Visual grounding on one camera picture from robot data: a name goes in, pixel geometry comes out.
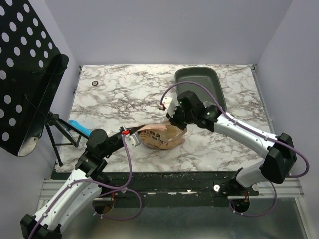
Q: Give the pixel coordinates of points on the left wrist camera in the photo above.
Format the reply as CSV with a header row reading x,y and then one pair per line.
x,y
131,136

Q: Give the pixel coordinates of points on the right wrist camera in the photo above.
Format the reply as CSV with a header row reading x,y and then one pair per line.
x,y
169,105

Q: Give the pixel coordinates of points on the blue plastic handle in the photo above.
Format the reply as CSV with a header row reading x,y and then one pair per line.
x,y
79,127

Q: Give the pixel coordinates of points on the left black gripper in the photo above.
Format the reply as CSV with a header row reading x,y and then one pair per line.
x,y
136,129

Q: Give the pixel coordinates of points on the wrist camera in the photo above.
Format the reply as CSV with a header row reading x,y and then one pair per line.
x,y
169,105
131,136

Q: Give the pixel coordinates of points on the pink cat litter bag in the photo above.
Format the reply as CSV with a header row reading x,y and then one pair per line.
x,y
163,136

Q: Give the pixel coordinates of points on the black perforated music stand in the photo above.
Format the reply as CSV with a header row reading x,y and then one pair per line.
x,y
36,75

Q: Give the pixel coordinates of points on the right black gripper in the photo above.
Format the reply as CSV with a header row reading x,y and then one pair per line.
x,y
177,119

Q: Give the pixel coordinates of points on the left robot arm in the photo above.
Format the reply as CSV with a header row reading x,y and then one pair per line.
x,y
84,184

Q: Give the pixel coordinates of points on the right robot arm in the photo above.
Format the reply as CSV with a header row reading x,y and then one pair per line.
x,y
276,152

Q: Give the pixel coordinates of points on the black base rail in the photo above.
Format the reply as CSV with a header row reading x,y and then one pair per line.
x,y
193,189

